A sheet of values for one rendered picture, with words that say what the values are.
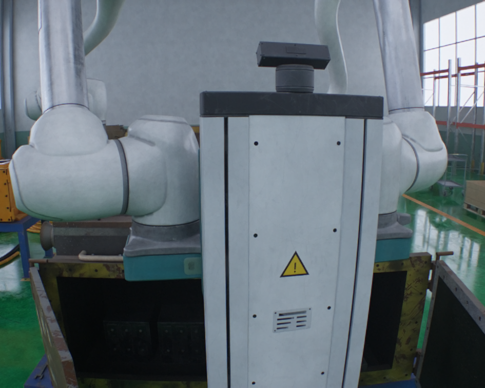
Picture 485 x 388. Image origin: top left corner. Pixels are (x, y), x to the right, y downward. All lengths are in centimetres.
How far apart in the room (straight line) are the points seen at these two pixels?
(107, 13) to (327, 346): 104
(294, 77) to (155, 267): 46
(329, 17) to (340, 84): 23
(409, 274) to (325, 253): 85
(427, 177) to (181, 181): 62
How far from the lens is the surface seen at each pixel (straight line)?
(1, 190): 465
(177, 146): 80
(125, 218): 154
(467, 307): 133
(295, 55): 75
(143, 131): 81
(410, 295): 166
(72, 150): 77
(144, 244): 84
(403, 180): 98
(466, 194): 845
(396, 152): 94
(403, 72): 113
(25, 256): 478
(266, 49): 74
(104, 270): 149
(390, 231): 97
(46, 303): 125
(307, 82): 73
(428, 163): 108
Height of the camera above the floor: 175
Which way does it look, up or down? 12 degrees down
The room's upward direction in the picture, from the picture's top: straight up
